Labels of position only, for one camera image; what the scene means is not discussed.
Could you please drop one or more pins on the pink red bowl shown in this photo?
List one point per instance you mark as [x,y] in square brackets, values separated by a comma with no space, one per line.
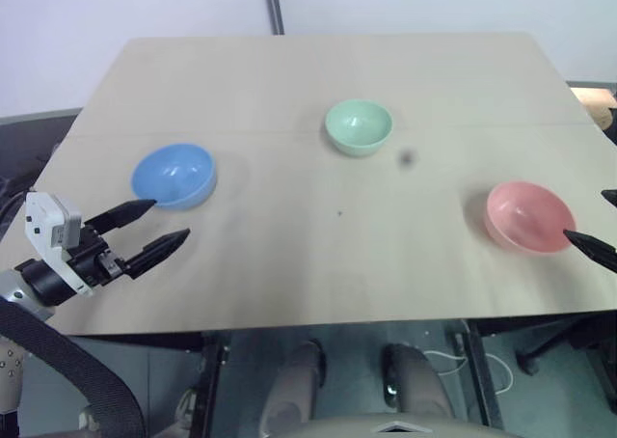
[525,222]

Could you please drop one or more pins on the grey right robot leg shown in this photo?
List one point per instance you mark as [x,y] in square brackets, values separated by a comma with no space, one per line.
[417,385]

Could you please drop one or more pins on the black chair base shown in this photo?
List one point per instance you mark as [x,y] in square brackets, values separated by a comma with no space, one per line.
[554,346]

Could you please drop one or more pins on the black table frame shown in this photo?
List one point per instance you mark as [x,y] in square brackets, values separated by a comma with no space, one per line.
[337,351]

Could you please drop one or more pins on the grey wall post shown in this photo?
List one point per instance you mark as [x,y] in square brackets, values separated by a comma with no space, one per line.
[273,4]

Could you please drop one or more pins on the green bowl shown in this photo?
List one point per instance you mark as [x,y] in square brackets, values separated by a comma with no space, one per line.
[357,128]

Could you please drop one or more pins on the grey robot leg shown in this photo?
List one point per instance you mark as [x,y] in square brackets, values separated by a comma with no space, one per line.
[294,385]
[417,385]

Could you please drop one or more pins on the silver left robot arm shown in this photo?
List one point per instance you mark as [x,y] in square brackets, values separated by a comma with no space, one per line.
[30,283]

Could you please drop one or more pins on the blue bowl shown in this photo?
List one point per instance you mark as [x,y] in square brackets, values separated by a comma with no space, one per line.
[166,177]

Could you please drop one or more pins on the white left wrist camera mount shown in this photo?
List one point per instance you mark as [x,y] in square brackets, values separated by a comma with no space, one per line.
[48,230]

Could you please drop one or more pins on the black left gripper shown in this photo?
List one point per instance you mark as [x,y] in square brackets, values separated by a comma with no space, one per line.
[91,260]

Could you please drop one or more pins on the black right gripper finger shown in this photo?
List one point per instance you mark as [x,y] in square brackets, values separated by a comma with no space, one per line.
[593,247]
[610,197]

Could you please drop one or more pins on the grey robot torso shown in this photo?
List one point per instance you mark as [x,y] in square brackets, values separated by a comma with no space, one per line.
[390,426]

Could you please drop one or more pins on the grey left robot leg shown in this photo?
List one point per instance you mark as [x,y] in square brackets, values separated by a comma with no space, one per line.
[294,385]

